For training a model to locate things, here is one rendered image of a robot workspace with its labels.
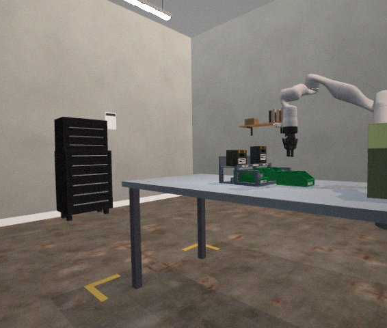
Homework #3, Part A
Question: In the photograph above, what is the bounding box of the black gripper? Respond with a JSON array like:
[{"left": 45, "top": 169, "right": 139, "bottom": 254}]
[{"left": 282, "top": 126, "right": 297, "bottom": 157}]

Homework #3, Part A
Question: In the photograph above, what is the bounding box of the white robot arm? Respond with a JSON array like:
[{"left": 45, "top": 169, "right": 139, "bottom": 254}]
[{"left": 273, "top": 74, "right": 387, "bottom": 128}]

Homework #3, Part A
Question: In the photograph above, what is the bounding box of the olive green case with orange latches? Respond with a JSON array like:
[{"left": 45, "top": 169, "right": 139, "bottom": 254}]
[{"left": 226, "top": 150, "right": 247, "bottom": 167}]

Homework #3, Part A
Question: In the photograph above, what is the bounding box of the green bin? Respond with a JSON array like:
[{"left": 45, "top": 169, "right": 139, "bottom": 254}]
[
  {"left": 234, "top": 169, "right": 268, "bottom": 183},
  {"left": 255, "top": 167, "right": 282, "bottom": 181},
  {"left": 276, "top": 170, "right": 314, "bottom": 187}
]

